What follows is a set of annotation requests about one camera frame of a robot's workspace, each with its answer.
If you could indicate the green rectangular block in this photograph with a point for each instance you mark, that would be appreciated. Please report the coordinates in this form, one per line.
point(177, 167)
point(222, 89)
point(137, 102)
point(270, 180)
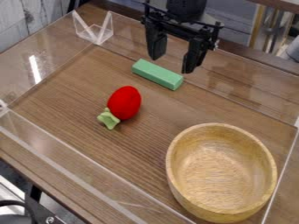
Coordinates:
point(158, 74)

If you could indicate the wooden bowl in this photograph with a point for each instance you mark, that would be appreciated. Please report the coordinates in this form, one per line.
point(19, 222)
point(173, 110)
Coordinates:
point(221, 172)

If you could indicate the clear acrylic corner bracket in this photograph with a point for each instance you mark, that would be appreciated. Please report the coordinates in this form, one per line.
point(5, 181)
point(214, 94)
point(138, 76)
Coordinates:
point(94, 33)

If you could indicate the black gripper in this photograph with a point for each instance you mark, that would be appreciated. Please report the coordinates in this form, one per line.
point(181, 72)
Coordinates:
point(184, 19)

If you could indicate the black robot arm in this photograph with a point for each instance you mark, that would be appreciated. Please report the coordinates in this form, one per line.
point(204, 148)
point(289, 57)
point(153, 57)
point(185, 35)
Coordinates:
point(182, 19)

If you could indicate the red plush strawberry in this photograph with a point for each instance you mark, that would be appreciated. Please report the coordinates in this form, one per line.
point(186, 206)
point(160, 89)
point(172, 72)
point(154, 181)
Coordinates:
point(124, 106)

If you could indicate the clear acrylic tray wall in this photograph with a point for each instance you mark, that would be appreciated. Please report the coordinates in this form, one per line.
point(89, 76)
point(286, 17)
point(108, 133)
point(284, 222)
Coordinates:
point(86, 187)

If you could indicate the yellow metal frame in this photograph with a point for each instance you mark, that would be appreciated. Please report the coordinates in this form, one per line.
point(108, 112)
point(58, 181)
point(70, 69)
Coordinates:
point(257, 27)

